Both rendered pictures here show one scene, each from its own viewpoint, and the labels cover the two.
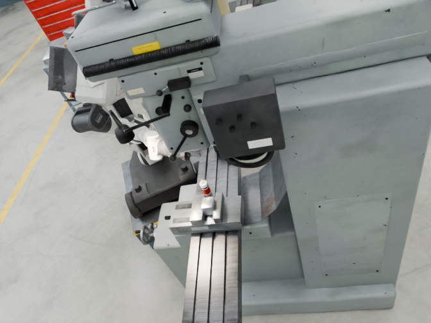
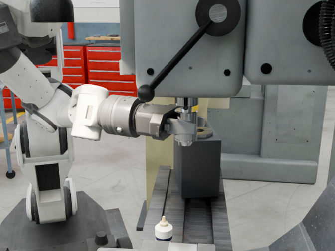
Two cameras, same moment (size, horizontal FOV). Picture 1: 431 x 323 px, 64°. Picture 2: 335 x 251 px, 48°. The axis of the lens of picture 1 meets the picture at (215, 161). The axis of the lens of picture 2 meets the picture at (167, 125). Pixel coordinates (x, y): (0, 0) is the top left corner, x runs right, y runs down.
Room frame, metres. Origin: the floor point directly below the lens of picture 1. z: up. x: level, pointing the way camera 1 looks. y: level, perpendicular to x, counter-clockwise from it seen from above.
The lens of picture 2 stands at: (0.47, 0.27, 1.46)
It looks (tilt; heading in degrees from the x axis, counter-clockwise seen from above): 17 degrees down; 347
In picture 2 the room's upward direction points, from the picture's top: straight up
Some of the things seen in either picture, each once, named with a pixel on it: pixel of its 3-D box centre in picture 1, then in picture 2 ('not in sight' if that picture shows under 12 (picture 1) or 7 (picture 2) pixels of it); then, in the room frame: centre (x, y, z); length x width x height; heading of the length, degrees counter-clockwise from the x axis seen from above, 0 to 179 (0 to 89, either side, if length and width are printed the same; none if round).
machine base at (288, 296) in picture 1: (284, 263); not in sight; (1.10, -0.18, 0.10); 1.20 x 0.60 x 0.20; 72
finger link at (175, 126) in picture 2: (194, 154); (180, 127); (1.16, 0.08, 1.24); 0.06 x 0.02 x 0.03; 54
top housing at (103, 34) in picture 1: (149, 29); not in sight; (1.18, 0.04, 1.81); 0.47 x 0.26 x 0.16; 72
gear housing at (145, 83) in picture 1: (170, 62); not in sight; (1.17, 0.02, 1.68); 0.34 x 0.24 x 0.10; 72
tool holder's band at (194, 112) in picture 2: not in sight; (186, 111); (1.18, 0.06, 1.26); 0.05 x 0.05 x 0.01
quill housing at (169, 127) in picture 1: (180, 109); (190, 4); (1.18, 0.05, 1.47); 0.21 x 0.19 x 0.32; 162
